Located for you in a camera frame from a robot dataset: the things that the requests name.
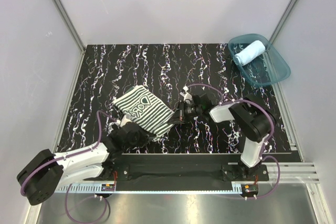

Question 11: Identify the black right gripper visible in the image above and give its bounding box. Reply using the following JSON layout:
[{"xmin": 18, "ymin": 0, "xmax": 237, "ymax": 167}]
[{"xmin": 167, "ymin": 101, "xmax": 202, "ymax": 125}]

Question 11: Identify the green white striped towel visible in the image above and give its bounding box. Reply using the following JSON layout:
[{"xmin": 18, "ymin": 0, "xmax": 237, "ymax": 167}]
[{"xmin": 113, "ymin": 86, "xmax": 174, "ymax": 142}]

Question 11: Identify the light blue towel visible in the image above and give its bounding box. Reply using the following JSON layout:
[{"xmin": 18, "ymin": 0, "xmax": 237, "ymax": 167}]
[{"xmin": 234, "ymin": 40, "xmax": 266, "ymax": 66}]

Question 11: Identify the teal transparent plastic bin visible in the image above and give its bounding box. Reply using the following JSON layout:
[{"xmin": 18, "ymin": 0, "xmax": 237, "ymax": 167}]
[{"xmin": 228, "ymin": 34, "xmax": 291, "ymax": 88}]

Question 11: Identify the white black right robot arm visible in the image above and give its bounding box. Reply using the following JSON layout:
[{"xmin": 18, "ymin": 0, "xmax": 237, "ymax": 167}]
[{"xmin": 167, "ymin": 91, "xmax": 276, "ymax": 180}]

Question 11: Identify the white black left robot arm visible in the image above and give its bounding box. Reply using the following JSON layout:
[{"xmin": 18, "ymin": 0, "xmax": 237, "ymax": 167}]
[{"xmin": 17, "ymin": 122, "xmax": 156, "ymax": 206}]

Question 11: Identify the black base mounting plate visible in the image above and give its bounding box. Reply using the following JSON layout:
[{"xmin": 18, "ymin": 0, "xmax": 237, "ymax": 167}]
[{"xmin": 83, "ymin": 153, "xmax": 269, "ymax": 193}]

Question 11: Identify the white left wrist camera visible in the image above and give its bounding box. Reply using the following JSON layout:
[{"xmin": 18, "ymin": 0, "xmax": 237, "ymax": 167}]
[{"xmin": 115, "ymin": 117, "xmax": 132, "ymax": 127}]

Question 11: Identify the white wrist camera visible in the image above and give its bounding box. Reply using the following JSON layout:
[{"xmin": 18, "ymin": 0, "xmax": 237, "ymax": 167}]
[
  {"xmin": 115, "ymin": 117, "xmax": 132, "ymax": 127},
  {"xmin": 180, "ymin": 86, "xmax": 193, "ymax": 104}
]

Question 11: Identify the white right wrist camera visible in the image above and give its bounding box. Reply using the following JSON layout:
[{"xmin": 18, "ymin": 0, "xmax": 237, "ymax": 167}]
[{"xmin": 180, "ymin": 86, "xmax": 193, "ymax": 104}]

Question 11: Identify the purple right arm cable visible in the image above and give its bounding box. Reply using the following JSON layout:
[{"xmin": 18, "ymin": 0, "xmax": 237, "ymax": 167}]
[{"xmin": 187, "ymin": 83, "xmax": 281, "ymax": 200}]

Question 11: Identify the white slotted cable duct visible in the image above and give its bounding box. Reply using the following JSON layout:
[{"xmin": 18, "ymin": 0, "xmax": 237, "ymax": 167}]
[{"xmin": 55, "ymin": 182, "xmax": 242, "ymax": 195}]

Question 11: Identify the aluminium front rail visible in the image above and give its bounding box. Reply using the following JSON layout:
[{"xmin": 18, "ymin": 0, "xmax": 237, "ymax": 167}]
[{"xmin": 35, "ymin": 163, "xmax": 320, "ymax": 183}]

